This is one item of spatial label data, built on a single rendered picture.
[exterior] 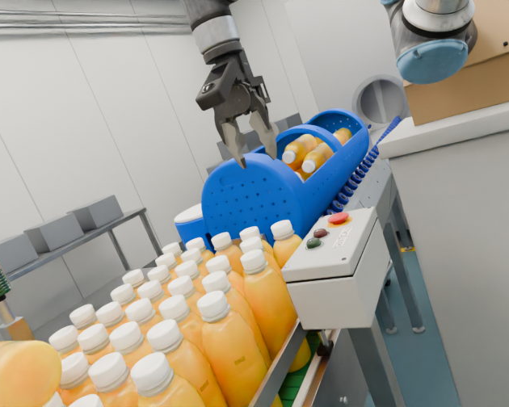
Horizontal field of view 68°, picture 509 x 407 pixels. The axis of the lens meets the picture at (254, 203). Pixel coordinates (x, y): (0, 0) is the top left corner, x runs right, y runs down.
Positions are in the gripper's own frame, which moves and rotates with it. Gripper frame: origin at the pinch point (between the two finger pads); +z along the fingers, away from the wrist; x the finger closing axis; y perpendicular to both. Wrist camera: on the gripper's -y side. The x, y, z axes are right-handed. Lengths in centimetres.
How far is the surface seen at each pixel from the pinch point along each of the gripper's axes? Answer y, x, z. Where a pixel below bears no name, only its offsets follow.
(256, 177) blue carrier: 15.6, 10.1, 5.9
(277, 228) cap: -2.0, -0.4, 13.4
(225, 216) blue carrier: 15.6, 22.8, 13.4
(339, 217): -4.7, -13.4, 12.5
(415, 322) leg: 114, 9, 117
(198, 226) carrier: 50, 63, 24
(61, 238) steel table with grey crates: 120, 262, 28
